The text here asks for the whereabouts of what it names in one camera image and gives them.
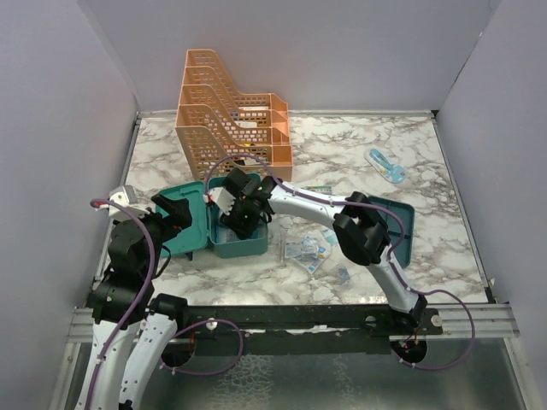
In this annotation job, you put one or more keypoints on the peach plastic file organizer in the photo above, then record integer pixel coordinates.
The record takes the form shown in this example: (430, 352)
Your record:
(218, 125)

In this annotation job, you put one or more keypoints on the blue toothbrush blister pack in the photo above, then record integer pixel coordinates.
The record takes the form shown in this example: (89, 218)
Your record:
(390, 171)

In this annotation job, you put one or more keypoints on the green white glove packet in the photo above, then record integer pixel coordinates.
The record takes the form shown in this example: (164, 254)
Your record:
(321, 189)

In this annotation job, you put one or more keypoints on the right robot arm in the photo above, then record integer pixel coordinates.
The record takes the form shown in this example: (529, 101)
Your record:
(362, 233)

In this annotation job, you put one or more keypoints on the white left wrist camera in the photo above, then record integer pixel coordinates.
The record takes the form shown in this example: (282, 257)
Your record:
(124, 196)

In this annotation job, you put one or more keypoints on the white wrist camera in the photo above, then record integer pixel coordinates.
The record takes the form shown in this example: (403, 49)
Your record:
(220, 197)
(124, 196)

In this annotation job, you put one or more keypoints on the teal divided tray insert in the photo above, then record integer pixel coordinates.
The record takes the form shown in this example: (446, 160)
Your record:
(406, 213)

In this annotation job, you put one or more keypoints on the blue white dressing packet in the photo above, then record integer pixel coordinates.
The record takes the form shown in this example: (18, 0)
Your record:
(330, 236)

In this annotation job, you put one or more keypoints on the small clear blue packet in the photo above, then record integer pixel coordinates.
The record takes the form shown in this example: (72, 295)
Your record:
(343, 274)

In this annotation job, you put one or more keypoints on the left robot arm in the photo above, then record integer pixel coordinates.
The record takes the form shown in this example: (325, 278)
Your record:
(131, 327)

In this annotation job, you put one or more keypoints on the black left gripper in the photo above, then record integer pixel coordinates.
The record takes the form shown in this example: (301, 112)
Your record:
(178, 211)

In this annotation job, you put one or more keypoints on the clear blue gauze packet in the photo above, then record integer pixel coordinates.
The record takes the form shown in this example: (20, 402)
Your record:
(226, 235)

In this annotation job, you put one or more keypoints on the teal plastic medicine box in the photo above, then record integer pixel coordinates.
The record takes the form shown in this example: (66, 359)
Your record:
(205, 220)

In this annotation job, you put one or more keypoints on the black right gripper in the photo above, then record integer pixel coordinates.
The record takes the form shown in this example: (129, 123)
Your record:
(243, 231)

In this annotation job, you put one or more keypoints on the black metal base rail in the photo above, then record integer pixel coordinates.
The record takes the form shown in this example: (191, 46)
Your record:
(293, 329)

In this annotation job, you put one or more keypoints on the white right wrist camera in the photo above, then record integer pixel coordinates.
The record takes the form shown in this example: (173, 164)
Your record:
(220, 197)

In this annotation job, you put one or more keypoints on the clear bag of wipes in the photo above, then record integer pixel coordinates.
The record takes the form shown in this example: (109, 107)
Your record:
(309, 251)

